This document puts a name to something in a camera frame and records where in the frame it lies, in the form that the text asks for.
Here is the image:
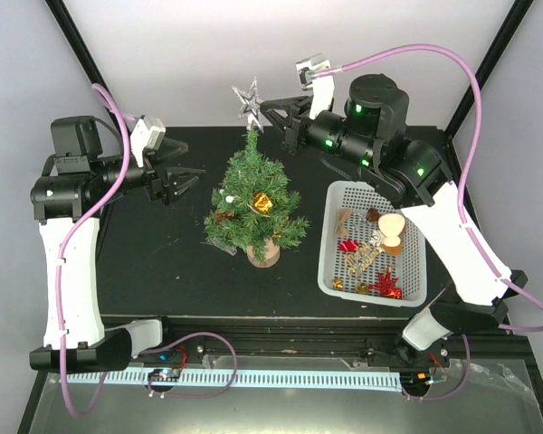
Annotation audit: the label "silver star ornament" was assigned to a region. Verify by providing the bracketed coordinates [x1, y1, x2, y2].
[232, 77, 263, 133]

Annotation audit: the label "white ball string lights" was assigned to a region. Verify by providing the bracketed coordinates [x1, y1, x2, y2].
[215, 189, 238, 208]

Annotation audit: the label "brown pine cone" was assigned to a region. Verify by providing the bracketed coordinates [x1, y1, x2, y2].
[366, 207, 381, 222]
[213, 211, 233, 222]

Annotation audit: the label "gold gift box ornament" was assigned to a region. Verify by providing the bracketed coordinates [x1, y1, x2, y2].
[252, 192, 273, 215]

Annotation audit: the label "small green christmas tree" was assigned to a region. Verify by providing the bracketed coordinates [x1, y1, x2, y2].
[204, 127, 310, 269]

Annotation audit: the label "white perforated plastic basket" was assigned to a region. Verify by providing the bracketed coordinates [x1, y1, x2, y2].
[318, 181, 427, 307]

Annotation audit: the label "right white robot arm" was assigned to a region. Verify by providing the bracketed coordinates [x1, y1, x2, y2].
[261, 74, 528, 364]

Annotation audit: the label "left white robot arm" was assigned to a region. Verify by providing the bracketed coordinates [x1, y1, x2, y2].
[29, 116, 176, 373]

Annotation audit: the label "gold merry christmas sign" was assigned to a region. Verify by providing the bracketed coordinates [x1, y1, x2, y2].
[344, 241, 384, 279]

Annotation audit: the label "clear battery box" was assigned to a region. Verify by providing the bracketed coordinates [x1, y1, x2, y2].
[210, 239, 237, 256]

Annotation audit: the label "burlap bow ornament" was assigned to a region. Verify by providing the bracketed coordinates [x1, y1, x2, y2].
[334, 208, 352, 238]

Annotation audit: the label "white wooden snowflake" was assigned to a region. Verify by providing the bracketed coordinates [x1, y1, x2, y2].
[369, 230, 386, 248]

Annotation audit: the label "small gold gift box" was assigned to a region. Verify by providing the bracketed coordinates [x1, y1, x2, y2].
[332, 278, 344, 291]

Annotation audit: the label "red star ornament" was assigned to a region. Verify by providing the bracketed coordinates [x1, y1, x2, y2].
[368, 267, 403, 299]

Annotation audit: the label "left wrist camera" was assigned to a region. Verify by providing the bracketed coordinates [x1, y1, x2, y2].
[130, 115, 166, 168]

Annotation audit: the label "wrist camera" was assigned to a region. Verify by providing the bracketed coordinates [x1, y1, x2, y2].
[295, 53, 335, 119]
[130, 115, 166, 168]

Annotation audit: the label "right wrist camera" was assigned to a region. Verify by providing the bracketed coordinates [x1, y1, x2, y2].
[295, 53, 335, 119]

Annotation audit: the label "white slotted cable duct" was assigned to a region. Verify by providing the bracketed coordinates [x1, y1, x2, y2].
[65, 366, 403, 393]

